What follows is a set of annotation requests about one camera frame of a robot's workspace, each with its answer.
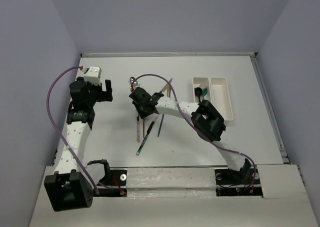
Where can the silver knife pink handle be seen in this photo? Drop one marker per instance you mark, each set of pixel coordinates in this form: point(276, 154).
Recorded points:
point(138, 137)

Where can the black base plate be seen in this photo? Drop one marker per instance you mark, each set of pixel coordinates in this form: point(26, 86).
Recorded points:
point(114, 185)
point(230, 184)

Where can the copper spoon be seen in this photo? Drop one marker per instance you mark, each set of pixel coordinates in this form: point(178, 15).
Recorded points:
point(143, 128)

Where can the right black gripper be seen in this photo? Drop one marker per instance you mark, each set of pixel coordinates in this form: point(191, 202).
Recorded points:
point(142, 114)

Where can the teal plastic spoon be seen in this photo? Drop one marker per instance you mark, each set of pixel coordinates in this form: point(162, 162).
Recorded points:
point(204, 92)

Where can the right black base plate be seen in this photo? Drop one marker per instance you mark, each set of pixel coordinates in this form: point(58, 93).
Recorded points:
point(230, 184)

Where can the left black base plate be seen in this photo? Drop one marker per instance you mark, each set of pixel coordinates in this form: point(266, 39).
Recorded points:
point(114, 185)

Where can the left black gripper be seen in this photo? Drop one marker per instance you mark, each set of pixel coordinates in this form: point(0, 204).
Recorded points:
point(105, 96)

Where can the silver spoon teal handle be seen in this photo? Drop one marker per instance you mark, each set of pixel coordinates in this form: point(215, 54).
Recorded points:
point(132, 80)

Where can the black spoon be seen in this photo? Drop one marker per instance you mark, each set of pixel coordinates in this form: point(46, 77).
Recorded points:
point(198, 92)

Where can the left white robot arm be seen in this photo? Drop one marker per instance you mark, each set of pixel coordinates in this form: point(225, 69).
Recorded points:
point(71, 187)

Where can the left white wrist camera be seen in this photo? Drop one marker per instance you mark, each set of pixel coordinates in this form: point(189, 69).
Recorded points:
point(92, 75)

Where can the white two-compartment container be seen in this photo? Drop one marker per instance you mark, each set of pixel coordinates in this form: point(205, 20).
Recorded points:
point(218, 94)

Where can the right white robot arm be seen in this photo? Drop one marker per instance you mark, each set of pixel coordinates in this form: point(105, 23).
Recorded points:
point(203, 117)

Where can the silver knife dark handle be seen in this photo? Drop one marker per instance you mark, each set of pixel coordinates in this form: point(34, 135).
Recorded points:
point(166, 86)

